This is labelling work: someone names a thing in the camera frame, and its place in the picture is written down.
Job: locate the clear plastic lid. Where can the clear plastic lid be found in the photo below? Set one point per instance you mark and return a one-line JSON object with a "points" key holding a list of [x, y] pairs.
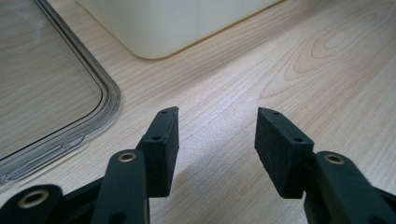
{"points": [[46, 87]]}

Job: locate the cream divided storage box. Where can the cream divided storage box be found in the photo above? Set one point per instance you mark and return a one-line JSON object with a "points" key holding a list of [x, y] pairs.
{"points": [[174, 25]]}

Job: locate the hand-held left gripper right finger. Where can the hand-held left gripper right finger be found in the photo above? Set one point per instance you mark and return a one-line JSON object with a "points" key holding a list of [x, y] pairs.
{"points": [[280, 152]]}

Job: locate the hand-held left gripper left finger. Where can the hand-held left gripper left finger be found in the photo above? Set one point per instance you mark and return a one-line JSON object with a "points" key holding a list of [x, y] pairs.
{"points": [[163, 155]]}

